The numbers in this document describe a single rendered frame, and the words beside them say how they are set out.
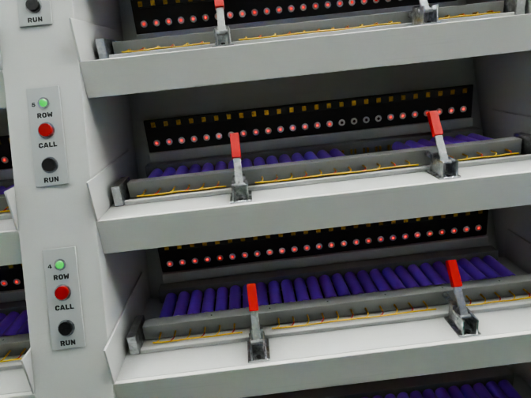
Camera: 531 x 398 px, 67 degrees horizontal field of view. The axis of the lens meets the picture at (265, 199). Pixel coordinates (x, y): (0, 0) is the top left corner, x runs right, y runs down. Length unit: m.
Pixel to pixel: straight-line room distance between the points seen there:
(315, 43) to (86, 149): 0.31
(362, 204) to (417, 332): 0.18
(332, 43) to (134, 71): 0.25
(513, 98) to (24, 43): 0.69
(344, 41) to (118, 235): 0.38
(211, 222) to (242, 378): 0.20
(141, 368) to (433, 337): 0.37
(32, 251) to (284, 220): 0.31
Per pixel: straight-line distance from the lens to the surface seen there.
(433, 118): 0.59
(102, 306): 0.55
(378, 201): 0.53
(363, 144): 0.68
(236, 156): 0.53
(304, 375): 0.55
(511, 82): 0.74
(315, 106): 0.68
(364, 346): 0.56
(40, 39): 0.61
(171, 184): 0.58
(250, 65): 0.54
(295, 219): 0.51
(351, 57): 0.56
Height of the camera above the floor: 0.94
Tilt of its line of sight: 1 degrees up
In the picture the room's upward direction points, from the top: 7 degrees counter-clockwise
